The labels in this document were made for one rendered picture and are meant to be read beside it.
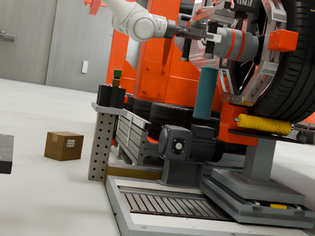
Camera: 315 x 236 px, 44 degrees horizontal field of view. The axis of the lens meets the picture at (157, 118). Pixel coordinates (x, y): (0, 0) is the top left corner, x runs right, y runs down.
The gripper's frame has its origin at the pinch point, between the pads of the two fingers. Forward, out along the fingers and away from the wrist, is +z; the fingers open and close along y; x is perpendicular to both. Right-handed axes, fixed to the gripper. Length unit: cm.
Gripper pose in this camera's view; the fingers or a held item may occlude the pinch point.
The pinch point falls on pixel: (211, 38)
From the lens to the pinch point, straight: 165.7
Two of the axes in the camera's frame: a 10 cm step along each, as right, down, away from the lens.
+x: 1.6, -9.8, -0.6
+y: 2.2, 1.0, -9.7
